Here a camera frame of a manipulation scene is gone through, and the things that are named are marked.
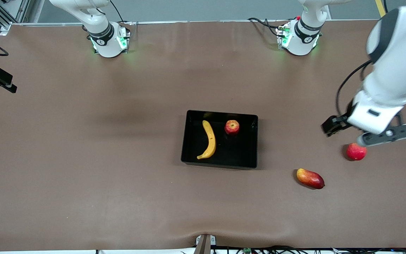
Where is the black rectangular plastic box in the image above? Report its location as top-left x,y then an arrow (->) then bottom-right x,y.
181,110 -> 259,170

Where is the small red yellow apple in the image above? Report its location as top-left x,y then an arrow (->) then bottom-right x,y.
224,120 -> 240,136

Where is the yellow banana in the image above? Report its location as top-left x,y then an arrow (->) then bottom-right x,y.
197,120 -> 217,160

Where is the round red pomegranate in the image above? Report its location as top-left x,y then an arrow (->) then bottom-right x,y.
346,143 -> 368,161

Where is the red yellow mango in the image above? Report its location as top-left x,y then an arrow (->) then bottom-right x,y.
296,168 -> 325,190

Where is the brown table mat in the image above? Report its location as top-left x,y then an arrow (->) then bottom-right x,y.
0,20 -> 406,252

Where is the black left base cable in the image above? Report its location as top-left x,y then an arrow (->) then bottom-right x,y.
248,17 -> 284,37

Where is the black base cable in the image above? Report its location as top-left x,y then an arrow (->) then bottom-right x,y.
248,17 -> 284,37
110,0 -> 133,36

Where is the black right base cable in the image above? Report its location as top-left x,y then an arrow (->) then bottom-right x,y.
110,0 -> 133,36

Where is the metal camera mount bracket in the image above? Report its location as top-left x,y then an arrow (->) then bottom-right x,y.
195,234 -> 217,254

